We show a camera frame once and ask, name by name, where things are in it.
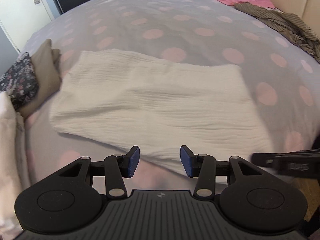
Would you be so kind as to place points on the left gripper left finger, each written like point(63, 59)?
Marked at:
point(117, 167)

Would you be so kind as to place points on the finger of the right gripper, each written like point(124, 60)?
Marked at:
point(301, 164)

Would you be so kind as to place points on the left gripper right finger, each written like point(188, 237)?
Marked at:
point(202, 167)

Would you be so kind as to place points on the white crinkled cotton garment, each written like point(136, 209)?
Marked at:
point(125, 98)

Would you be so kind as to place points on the folded white crinkled garment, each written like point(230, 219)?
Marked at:
point(14, 166)

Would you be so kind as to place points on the folded beige fleece garment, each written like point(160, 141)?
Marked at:
point(44, 60)

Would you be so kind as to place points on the folded black floral garment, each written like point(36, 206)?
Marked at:
point(20, 82)

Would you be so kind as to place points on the striped beige garment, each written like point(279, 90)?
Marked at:
point(289, 25)

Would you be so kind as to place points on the white door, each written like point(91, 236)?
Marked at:
point(21, 18)

